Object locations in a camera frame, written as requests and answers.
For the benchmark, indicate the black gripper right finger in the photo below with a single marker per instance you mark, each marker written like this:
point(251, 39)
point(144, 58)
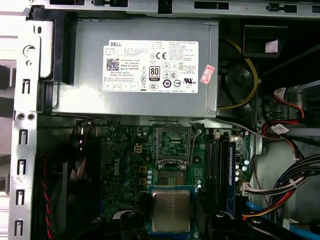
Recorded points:
point(203, 217)

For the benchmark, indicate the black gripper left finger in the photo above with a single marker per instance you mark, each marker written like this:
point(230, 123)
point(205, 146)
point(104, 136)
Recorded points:
point(135, 226)

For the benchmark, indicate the CPU with silver top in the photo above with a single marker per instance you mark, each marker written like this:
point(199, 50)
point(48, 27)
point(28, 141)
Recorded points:
point(171, 210)

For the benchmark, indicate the CPU socket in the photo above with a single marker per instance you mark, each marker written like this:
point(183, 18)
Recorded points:
point(172, 178)

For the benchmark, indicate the black RAM slot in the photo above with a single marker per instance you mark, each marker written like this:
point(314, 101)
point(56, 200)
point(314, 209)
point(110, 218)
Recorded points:
point(209, 162)
point(223, 172)
point(216, 170)

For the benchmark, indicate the metal locking lever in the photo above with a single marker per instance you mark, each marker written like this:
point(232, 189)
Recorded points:
point(194, 145)

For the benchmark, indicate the metal socket cover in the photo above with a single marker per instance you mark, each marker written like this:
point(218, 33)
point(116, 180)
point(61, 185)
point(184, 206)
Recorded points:
point(159, 146)

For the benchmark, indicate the green motherboard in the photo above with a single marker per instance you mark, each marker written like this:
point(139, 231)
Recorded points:
point(147, 140)

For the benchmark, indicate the black PC case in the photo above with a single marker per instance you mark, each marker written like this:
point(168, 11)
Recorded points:
point(25, 150)

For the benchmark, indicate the grey power supply unit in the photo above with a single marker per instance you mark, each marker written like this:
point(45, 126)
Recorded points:
point(87, 75)

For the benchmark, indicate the metal drive cage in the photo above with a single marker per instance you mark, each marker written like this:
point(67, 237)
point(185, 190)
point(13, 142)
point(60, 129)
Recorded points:
point(312, 95)

